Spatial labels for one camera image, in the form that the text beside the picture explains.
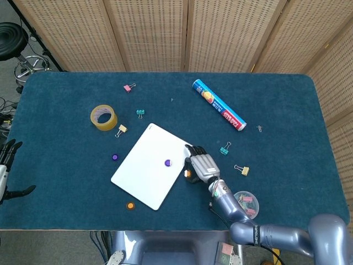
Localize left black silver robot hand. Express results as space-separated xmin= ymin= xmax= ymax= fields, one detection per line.
xmin=0 ymin=137 xmax=37 ymax=205

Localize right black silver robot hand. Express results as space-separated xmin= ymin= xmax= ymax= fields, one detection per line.
xmin=184 ymin=144 xmax=221 ymax=184

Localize white rectangular board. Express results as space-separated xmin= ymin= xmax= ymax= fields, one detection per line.
xmin=110 ymin=123 xmax=195 ymax=211

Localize clear jar of binder clips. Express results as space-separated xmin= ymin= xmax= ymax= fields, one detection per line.
xmin=233 ymin=190 xmax=260 ymax=220

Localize blue plastic food wrap roll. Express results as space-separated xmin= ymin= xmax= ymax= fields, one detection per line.
xmin=192 ymin=78 xmax=248 ymax=132

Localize blue carpet table mat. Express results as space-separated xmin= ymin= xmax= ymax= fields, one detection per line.
xmin=0 ymin=71 xmax=350 ymax=231

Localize grey robot torso base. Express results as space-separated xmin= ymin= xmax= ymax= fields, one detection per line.
xmin=107 ymin=230 xmax=243 ymax=265

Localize yellow packing tape roll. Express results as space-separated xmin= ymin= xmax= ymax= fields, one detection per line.
xmin=90 ymin=104 xmax=119 ymax=131

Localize black round stool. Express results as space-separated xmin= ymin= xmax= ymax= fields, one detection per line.
xmin=0 ymin=22 xmax=52 ymax=94

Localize woven wooden folding screen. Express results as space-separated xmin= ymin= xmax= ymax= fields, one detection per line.
xmin=12 ymin=0 xmax=353 ymax=265

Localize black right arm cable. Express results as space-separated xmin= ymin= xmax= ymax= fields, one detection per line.
xmin=208 ymin=201 xmax=231 ymax=226

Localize yellow binder clip silver handles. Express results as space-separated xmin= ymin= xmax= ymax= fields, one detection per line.
xmin=234 ymin=164 xmax=250 ymax=176

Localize black floor cable bundle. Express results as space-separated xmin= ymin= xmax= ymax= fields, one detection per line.
xmin=0 ymin=96 xmax=17 ymax=139

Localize yellow binder clip pink handles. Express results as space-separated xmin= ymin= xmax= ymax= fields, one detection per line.
xmin=114 ymin=124 xmax=129 ymax=139

